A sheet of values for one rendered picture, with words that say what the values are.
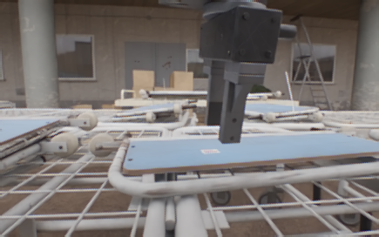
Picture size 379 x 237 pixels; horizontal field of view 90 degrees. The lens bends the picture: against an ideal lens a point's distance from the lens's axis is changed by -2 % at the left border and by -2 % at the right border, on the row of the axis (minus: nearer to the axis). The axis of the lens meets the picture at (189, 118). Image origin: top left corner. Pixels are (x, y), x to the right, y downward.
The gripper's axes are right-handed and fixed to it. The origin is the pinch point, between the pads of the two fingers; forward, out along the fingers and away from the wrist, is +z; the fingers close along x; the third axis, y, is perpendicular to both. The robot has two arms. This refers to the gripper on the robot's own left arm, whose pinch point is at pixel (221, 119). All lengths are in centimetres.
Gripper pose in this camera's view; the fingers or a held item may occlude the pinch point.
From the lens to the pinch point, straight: 28.3
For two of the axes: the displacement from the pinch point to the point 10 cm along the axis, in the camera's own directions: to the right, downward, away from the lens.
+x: -2.1, -3.2, 9.3
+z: -0.5, 9.5, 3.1
